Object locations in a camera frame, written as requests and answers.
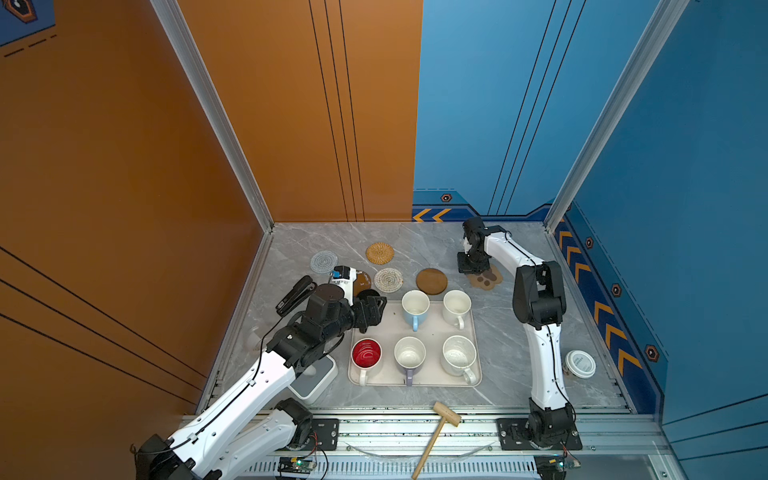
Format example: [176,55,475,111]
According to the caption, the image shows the paw print cork coaster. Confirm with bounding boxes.
[467,265,503,291]

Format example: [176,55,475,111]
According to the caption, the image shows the glossy brown round coaster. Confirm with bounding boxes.
[353,270,372,297]

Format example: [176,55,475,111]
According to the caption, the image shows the white woven round coaster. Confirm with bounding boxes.
[374,268,404,294]

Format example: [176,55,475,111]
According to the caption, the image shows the round dark cork coaster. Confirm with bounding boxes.
[416,268,448,295]

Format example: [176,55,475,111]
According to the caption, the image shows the tan woven rattan coaster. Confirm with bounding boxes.
[365,242,395,265]

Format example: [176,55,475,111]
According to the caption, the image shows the black mug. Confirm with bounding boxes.
[356,289,382,304]

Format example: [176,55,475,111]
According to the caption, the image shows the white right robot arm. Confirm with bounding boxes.
[457,217,582,450]

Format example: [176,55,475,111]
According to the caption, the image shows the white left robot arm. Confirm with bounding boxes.
[133,283,387,479]

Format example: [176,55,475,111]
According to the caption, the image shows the clear glass cup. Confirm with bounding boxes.
[242,328,270,358]

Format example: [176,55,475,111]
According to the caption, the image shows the red inside white mug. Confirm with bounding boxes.
[350,338,383,386]

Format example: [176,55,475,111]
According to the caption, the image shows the white mug back right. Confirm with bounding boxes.
[442,290,472,330]

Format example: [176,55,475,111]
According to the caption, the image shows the light blue mug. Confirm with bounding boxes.
[401,290,431,332]

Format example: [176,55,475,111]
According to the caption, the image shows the black stapler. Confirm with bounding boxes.
[275,275,317,317]

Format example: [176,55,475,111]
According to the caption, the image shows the beige serving tray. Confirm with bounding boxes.
[347,301,482,388]

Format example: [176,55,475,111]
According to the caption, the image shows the large white mug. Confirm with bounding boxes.
[441,335,478,386]

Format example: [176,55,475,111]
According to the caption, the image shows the wooden mallet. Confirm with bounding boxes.
[411,402,462,480]

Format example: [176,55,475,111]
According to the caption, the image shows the left green circuit board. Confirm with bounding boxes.
[276,457,318,479]

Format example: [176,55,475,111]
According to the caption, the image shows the green circuit board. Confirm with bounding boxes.
[276,457,318,479]
[534,456,567,480]

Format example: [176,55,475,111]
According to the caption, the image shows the right green circuit board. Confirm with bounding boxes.
[534,456,567,480]

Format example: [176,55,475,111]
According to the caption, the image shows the white mug purple handle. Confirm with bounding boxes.
[394,336,427,387]

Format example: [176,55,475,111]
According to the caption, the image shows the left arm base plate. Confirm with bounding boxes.
[286,418,340,452]

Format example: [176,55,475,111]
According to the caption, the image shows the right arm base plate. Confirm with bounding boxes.
[496,417,583,451]

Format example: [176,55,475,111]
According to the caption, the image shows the aluminium front rail frame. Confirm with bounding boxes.
[179,407,685,480]

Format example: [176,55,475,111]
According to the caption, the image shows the aluminium corner post right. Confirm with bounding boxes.
[543,0,689,234]

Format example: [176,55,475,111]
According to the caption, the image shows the aluminium corner post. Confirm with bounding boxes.
[150,0,274,234]
[543,0,689,234]

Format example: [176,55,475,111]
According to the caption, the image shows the aluminium corner post left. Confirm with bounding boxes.
[150,0,274,234]

